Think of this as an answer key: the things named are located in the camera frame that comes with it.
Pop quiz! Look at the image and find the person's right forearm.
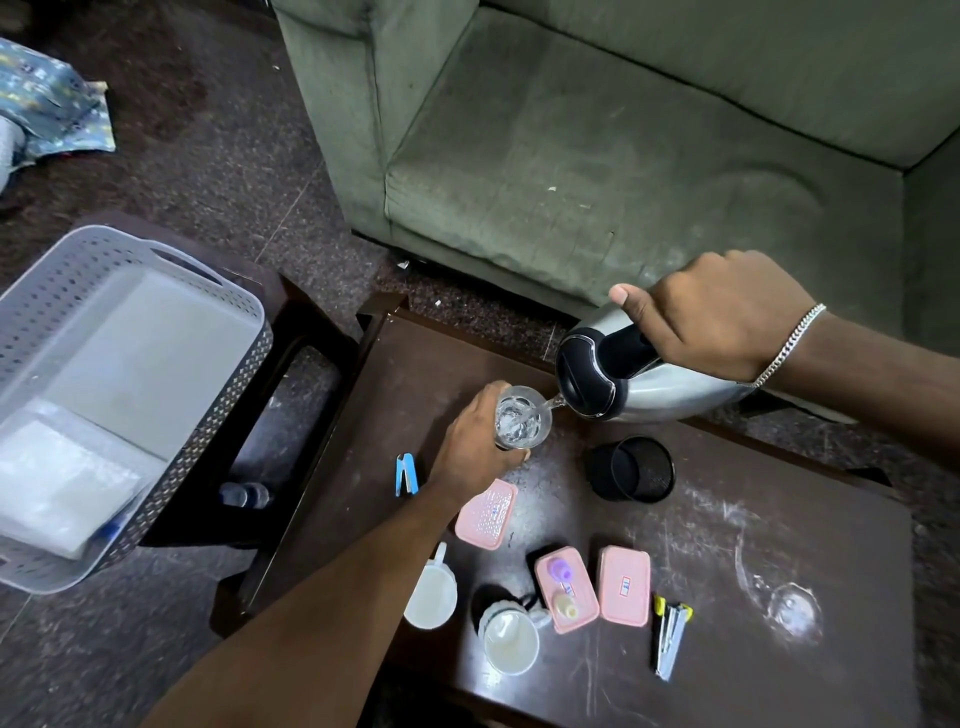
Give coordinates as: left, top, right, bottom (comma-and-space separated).
756, 307, 960, 472

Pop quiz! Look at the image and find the steel electric kettle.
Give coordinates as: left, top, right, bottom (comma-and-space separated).
553, 303, 760, 423

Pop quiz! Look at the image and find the silver yellow stapler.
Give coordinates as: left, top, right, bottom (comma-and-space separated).
650, 594, 696, 683

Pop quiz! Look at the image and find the blue patterned cloth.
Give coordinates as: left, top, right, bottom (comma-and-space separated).
0, 36, 118, 172

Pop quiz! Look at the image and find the open pink plastic container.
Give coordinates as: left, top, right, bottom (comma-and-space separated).
534, 546, 602, 636

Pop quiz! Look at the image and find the grey perforated plastic basket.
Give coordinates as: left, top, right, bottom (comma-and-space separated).
0, 224, 276, 597

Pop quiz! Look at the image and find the black mesh pen cup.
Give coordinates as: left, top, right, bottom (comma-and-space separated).
585, 436, 678, 503

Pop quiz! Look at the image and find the person's left forearm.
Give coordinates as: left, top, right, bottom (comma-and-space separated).
141, 478, 470, 728

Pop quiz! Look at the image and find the clear drinking glass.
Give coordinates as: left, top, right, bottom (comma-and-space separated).
492, 384, 555, 452

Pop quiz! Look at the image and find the white plastic mug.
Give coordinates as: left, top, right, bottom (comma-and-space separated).
403, 541, 459, 632

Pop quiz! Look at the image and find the silver chain bracelet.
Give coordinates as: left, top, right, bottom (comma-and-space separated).
748, 302, 828, 390

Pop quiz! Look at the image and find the dark small bottle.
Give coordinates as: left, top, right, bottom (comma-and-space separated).
218, 480, 273, 512

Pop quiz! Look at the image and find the pink container lid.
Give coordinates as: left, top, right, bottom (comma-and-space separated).
597, 545, 653, 629
454, 478, 520, 552

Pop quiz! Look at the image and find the white plastic cup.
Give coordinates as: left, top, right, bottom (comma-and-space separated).
478, 600, 553, 678

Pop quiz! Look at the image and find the person's right hand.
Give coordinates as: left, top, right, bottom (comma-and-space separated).
608, 249, 820, 384

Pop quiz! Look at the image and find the white plastic bag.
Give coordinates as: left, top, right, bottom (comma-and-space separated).
0, 397, 168, 561

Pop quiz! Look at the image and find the person's left hand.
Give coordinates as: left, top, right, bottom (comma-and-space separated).
427, 380, 534, 506

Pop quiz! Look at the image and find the green fabric sofa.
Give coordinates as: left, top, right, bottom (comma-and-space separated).
271, 0, 960, 360

